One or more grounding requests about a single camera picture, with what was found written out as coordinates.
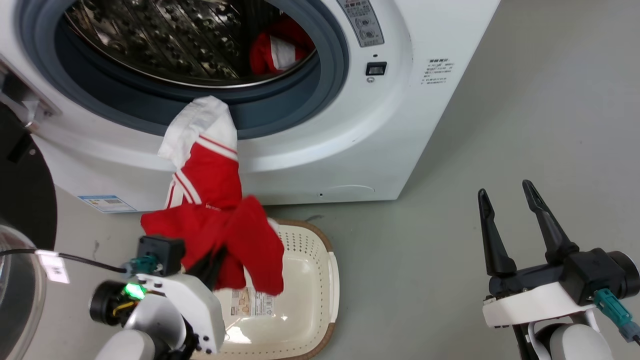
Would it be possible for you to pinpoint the cream plastic laundry basket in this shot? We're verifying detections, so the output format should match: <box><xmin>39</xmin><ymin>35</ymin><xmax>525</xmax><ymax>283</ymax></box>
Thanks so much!
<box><xmin>192</xmin><ymin>219</ymin><xmax>341</xmax><ymax>360</ymax></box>

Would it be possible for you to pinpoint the grey instruction sticker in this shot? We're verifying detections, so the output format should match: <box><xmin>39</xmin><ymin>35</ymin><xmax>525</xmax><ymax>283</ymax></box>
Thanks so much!
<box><xmin>336</xmin><ymin>0</ymin><xmax>385</xmax><ymax>49</ymax></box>

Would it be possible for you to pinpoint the washing machine glass door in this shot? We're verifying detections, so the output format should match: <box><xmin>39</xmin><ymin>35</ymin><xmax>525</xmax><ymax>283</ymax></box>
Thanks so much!
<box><xmin>0</xmin><ymin>102</ymin><xmax>58</xmax><ymax>360</ymax></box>

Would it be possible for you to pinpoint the teal cable connector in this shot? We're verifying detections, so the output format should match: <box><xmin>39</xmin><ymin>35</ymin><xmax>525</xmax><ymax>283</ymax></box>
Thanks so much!
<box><xmin>593</xmin><ymin>288</ymin><xmax>640</xmax><ymax>346</ymax></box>
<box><xmin>124</xmin><ymin>254</ymin><xmax>160</xmax><ymax>276</ymax></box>

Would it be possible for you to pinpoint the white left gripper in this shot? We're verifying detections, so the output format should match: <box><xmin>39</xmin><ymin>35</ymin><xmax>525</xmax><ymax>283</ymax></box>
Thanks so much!
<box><xmin>132</xmin><ymin>248</ymin><xmax>229</xmax><ymax>354</ymax></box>

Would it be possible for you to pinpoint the white barcode cable tag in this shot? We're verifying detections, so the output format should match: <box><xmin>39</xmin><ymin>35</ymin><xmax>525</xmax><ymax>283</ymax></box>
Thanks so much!
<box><xmin>35</xmin><ymin>249</ymin><xmax>70</xmax><ymax>285</ymax></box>

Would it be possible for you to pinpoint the teal right cable connector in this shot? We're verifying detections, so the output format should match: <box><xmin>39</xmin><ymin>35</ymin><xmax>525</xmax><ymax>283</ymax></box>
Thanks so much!
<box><xmin>593</xmin><ymin>288</ymin><xmax>640</xmax><ymax>346</ymax></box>

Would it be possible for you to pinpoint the white front-load washing machine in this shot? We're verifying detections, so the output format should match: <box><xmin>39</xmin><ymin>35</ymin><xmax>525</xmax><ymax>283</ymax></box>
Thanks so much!
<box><xmin>0</xmin><ymin>0</ymin><xmax>501</xmax><ymax>214</ymax></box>

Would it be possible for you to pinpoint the grey rubber door gasket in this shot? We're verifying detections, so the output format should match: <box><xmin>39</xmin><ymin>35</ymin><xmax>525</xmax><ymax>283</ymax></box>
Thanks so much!
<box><xmin>15</xmin><ymin>0</ymin><xmax>350</xmax><ymax>141</ymax></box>

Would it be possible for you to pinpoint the small text warning sticker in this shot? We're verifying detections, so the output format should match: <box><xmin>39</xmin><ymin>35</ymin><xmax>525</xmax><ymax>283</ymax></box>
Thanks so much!
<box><xmin>422</xmin><ymin>57</ymin><xmax>456</xmax><ymax>86</ymax></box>

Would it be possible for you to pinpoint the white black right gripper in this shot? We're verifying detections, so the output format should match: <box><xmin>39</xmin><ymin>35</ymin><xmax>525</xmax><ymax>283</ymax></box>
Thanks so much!
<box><xmin>477</xmin><ymin>180</ymin><xmax>601</xmax><ymax>330</ymax></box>

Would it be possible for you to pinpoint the metal door hinge bracket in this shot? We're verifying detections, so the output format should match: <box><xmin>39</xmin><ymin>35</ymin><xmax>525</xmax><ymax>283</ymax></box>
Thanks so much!
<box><xmin>0</xmin><ymin>59</ymin><xmax>64</xmax><ymax>134</ymax></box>

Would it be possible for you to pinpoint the printed label inside basket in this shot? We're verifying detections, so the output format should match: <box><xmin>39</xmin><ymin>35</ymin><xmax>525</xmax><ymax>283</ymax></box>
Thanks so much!
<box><xmin>230</xmin><ymin>287</ymin><xmax>276</xmax><ymax>318</ymax></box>

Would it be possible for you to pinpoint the red and white sports garment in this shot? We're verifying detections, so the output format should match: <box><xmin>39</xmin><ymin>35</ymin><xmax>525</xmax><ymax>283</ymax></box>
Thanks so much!
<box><xmin>141</xmin><ymin>96</ymin><xmax>286</xmax><ymax>296</ymax></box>

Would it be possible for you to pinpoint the red and white garment in drum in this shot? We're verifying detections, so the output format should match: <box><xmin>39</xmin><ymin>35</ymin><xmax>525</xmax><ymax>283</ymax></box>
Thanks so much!
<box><xmin>249</xmin><ymin>15</ymin><xmax>317</xmax><ymax>76</ymax></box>

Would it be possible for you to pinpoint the stainless steel washer drum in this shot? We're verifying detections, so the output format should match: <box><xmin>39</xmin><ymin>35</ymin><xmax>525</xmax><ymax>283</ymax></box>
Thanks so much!
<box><xmin>64</xmin><ymin>0</ymin><xmax>319</xmax><ymax>89</ymax></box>

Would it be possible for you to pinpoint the teal left cable connector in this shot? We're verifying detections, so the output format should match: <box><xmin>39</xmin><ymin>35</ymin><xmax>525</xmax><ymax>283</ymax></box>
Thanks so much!
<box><xmin>124</xmin><ymin>254</ymin><xmax>160</xmax><ymax>276</ymax></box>

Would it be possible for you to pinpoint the blue energy label sticker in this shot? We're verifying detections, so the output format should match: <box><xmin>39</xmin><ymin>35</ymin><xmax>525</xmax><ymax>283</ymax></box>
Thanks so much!
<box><xmin>78</xmin><ymin>194</ymin><xmax>137</xmax><ymax>215</ymax></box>

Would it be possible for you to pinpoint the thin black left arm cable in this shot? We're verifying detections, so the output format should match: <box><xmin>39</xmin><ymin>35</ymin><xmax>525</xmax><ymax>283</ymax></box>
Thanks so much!
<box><xmin>0</xmin><ymin>248</ymin><xmax>129</xmax><ymax>274</ymax></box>

